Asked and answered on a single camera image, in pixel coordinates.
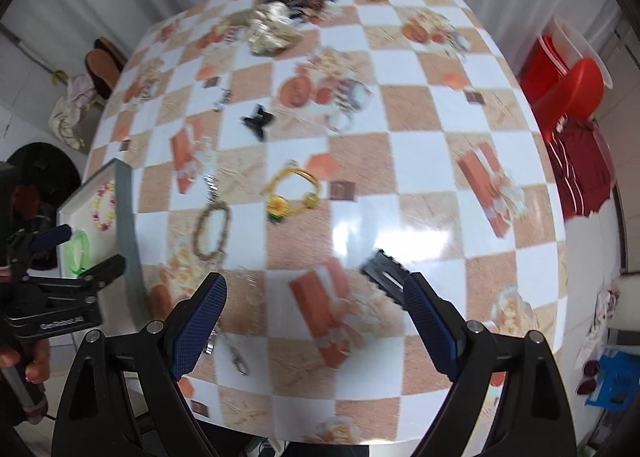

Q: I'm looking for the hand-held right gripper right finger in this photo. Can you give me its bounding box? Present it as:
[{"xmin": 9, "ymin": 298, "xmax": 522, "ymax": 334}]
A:
[{"xmin": 402, "ymin": 272, "xmax": 576, "ymax": 457}]

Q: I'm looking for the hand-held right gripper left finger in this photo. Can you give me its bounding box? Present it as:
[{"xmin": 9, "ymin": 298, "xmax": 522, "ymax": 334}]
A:
[{"xmin": 55, "ymin": 272, "xmax": 229, "ymax": 457}]

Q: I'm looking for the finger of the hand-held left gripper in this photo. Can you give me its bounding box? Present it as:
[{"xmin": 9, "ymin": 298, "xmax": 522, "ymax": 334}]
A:
[
  {"xmin": 7, "ymin": 224, "xmax": 74, "ymax": 258},
  {"xmin": 30, "ymin": 254, "xmax": 126, "ymax": 296}
]

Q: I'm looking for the silver keychain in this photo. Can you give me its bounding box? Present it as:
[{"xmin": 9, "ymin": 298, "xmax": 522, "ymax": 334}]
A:
[{"xmin": 205, "ymin": 322, "xmax": 249, "ymax": 377}]

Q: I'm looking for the grey jewelry tray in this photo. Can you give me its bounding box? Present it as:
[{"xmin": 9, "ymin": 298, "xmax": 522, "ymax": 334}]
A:
[{"xmin": 56, "ymin": 159, "xmax": 151, "ymax": 328}]

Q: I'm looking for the black comb hair clip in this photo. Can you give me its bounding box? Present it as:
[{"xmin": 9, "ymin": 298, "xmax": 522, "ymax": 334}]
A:
[{"xmin": 360, "ymin": 249, "xmax": 416, "ymax": 310}]

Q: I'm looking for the brown beaded bracelet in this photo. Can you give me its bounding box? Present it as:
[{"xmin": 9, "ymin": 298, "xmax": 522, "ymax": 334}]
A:
[{"xmin": 192, "ymin": 201, "xmax": 232, "ymax": 263}]

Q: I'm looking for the silver chain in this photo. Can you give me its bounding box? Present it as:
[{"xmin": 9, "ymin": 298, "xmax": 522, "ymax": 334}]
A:
[{"xmin": 202, "ymin": 173, "xmax": 222, "ymax": 205}]

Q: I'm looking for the black hair claw clip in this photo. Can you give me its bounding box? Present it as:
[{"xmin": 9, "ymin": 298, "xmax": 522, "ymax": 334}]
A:
[{"xmin": 240, "ymin": 104, "xmax": 275, "ymax": 142}]

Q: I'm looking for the person's left hand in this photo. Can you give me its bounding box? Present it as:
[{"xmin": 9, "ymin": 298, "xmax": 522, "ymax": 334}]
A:
[{"xmin": 0, "ymin": 339, "xmax": 51, "ymax": 386}]

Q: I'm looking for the green bangle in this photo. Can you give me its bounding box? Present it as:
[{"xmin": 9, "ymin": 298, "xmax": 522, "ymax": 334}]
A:
[{"xmin": 67, "ymin": 231, "xmax": 93, "ymax": 278}]

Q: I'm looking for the white washing machine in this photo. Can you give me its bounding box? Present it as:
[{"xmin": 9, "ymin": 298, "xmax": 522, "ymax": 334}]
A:
[{"xmin": 0, "ymin": 104, "xmax": 91, "ymax": 278}]

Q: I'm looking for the checkered printed tablecloth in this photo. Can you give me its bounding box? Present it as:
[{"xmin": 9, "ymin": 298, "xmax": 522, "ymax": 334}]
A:
[{"xmin": 80, "ymin": 0, "xmax": 568, "ymax": 445}]

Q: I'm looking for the cream cloth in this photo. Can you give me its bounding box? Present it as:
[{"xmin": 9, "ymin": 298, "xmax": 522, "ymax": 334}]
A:
[{"xmin": 48, "ymin": 74, "xmax": 98, "ymax": 152}]

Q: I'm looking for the white pink cloth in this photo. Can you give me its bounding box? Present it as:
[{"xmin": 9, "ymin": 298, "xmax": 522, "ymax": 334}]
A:
[{"xmin": 595, "ymin": 287, "xmax": 621, "ymax": 333}]

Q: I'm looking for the brown chair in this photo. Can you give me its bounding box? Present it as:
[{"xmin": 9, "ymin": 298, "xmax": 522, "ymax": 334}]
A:
[{"xmin": 85, "ymin": 37, "xmax": 128, "ymax": 110}]

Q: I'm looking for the blue plastic stool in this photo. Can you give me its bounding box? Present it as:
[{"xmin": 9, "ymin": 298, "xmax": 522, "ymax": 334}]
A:
[{"xmin": 585, "ymin": 344, "xmax": 640, "ymax": 410}]

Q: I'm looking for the red plastic chair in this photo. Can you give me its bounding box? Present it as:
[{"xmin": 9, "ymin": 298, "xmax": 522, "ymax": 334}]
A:
[{"xmin": 520, "ymin": 34, "xmax": 606, "ymax": 142}]

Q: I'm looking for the cream polka dot scrunchie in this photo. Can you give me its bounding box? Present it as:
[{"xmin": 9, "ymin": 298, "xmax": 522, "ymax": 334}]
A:
[{"xmin": 245, "ymin": 4, "xmax": 305, "ymax": 56}]

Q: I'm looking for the white plastic basin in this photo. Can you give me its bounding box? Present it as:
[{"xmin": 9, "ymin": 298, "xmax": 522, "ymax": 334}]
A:
[{"xmin": 552, "ymin": 17, "xmax": 616, "ymax": 90}]

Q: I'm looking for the floral bead bracelet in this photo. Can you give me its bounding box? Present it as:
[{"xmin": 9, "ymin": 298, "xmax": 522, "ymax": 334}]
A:
[{"xmin": 90, "ymin": 179, "xmax": 117, "ymax": 233}]

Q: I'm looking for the white stick yellow hook handle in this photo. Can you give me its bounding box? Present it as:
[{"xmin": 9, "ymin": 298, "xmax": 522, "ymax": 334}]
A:
[{"xmin": 0, "ymin": 22, "xmax": 68, "ymax": 85}]

